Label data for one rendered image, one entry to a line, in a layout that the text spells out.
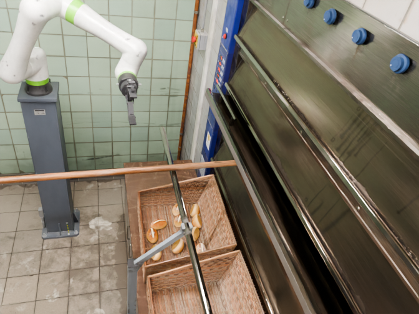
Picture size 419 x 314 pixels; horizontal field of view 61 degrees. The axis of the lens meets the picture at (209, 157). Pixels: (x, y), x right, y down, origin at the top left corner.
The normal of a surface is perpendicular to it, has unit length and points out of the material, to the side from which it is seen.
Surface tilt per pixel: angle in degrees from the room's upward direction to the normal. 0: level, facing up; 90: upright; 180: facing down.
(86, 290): 0
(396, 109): 90
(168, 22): 90
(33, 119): 90
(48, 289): 0
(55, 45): 90
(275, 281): 70
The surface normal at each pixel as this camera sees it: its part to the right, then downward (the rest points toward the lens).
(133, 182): 0.15, -0.77
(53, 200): 0.25, 0.63
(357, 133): -0.85, -0.22
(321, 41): -0.96, 0.04
